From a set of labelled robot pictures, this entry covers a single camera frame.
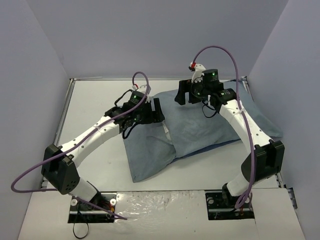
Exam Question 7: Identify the white pillow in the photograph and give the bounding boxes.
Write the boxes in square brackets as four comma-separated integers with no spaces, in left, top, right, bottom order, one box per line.
[161,121,173,145]

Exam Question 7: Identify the blue patterned pillowcase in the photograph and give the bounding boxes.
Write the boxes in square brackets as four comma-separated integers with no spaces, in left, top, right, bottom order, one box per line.
[122,79,284,184]

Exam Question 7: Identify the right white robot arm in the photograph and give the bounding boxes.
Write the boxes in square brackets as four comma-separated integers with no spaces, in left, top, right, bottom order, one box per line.
[174,69,285,208]

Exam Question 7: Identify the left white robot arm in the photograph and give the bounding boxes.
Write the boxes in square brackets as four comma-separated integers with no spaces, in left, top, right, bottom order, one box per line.
[41,90,165,209]

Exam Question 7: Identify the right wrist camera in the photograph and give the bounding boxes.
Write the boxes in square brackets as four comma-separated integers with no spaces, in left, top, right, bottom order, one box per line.
[188,62,206,83]

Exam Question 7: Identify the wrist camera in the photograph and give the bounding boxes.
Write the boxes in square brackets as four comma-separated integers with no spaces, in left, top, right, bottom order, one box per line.
[132,84,151,96]
[188,62,206,83]

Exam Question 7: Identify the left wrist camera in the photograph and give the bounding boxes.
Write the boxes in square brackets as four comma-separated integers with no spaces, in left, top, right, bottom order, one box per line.
[132,84,151,96]

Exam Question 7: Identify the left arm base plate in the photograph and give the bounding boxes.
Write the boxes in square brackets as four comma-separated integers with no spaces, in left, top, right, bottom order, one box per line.
[67,192,117,224]

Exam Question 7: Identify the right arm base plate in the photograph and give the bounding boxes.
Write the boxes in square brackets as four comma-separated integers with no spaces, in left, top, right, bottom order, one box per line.
[205,190,255,221]

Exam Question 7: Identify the black cable loop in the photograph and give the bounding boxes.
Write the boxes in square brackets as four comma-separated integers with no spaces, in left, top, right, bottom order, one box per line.
[72,221,90,238]

